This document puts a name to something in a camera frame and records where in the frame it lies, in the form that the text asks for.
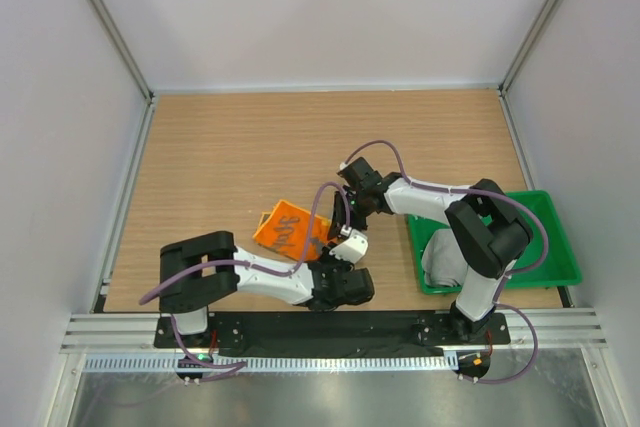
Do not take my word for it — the grey orange happy towel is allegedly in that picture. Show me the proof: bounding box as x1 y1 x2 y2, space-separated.
253 200 330 261

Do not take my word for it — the grey panda towel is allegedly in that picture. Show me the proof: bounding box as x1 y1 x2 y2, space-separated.
421 229 468 287

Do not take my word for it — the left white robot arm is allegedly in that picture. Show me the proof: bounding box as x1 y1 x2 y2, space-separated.
145 231 375 347

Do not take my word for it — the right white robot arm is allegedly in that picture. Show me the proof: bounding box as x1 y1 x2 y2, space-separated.
338 157 533 343

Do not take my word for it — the green plastic tray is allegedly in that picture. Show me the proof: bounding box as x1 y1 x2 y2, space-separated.
406 190 582 295

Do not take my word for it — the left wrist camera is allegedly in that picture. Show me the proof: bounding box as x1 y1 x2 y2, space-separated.
329 226 369 264

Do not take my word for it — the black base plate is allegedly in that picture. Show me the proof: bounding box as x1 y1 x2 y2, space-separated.
183 310 511 359

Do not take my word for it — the slotted cable duct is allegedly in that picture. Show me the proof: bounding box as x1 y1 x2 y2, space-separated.
83 351 458 374

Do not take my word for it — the front aluminium rail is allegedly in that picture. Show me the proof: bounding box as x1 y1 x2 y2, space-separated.
60 308 608 354

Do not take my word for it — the right aluminium frame post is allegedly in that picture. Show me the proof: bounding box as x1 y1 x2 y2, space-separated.
498 0 563 97

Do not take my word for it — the aluminium frame post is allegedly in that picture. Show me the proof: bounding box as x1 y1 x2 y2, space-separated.
87 0 154 104
498 0 563 97

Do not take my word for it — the left aluminium frame post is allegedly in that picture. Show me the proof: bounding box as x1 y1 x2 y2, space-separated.
87 0 154 104

